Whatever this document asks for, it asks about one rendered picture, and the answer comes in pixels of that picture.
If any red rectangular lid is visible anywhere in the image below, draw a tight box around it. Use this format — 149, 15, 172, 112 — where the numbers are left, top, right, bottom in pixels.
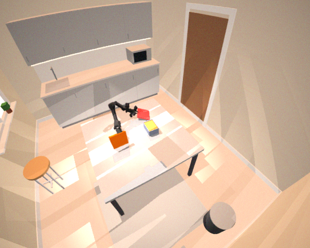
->
137, 108, 149, 120

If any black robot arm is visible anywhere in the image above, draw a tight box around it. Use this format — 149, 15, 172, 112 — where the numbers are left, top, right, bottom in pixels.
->
108, 101, 136, 134

